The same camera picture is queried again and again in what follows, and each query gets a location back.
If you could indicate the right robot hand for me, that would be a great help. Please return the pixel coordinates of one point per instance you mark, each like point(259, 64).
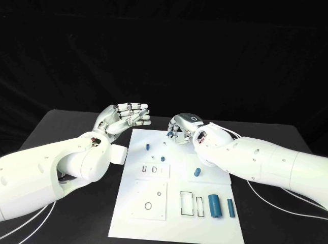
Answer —
point(185, 122)

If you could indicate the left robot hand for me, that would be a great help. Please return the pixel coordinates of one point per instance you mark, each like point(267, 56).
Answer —
point(116, 125)

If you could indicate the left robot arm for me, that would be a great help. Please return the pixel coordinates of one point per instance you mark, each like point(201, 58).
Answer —
point(29, 171)

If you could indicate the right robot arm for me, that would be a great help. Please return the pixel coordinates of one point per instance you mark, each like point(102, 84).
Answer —
point(262, 162)

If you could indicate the white task board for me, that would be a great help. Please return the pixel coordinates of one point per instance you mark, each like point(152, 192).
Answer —
point(177, 225)

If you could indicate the blue plug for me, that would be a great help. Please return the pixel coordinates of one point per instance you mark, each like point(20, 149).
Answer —
point(197, 172)

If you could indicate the thick blue cylinder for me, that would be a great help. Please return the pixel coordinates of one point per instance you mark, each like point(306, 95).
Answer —
point(214, 205)

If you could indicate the thin long blue cylinder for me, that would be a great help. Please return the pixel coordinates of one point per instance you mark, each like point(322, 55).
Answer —
point(230, 207)

